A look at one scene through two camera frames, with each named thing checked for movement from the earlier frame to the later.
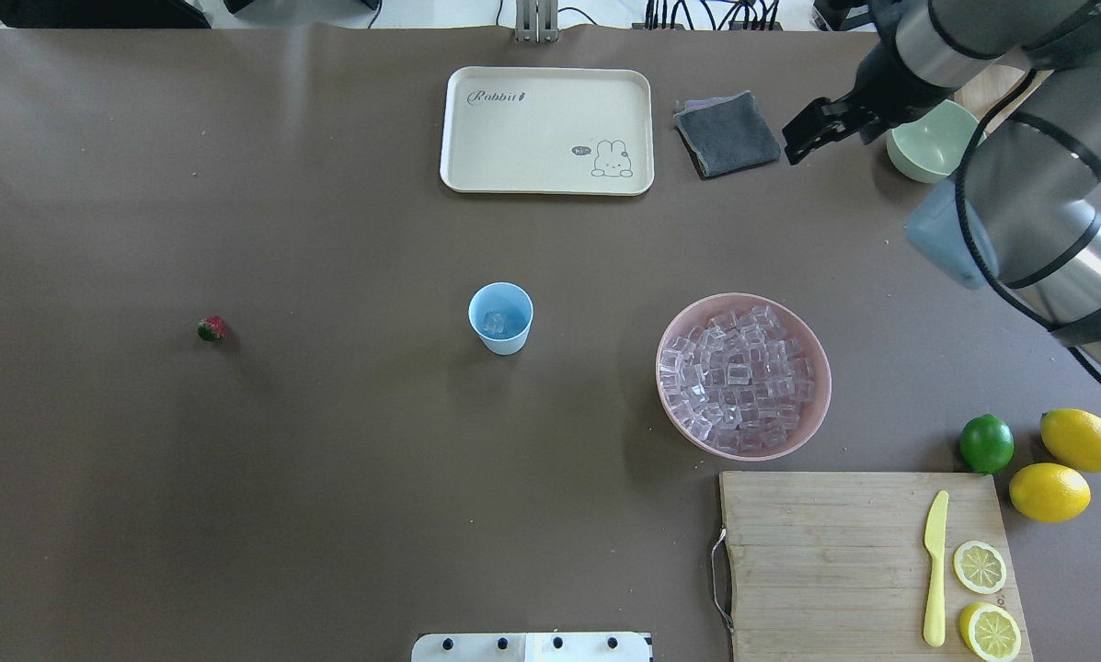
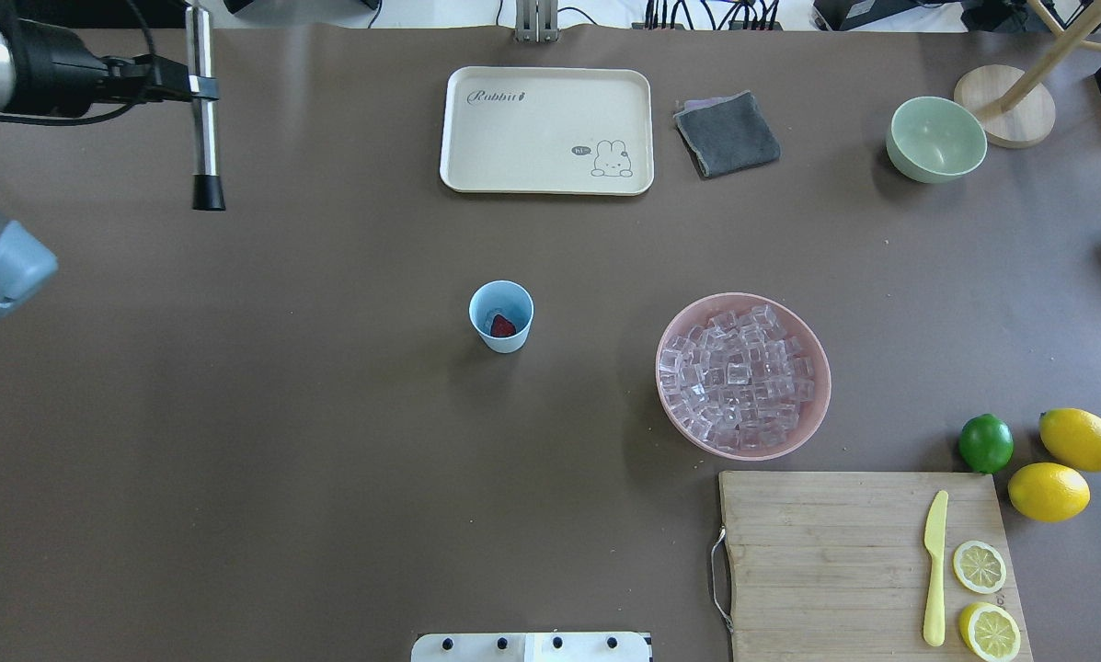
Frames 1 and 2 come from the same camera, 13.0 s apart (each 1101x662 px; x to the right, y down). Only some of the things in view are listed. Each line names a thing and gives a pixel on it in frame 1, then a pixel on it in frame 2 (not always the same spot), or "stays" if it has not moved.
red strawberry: x=211 y=328 -> x=502 y=327
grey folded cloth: x=726 y=134 stays
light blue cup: x=500 y=313 stays
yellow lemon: x=1082 y=440 stays
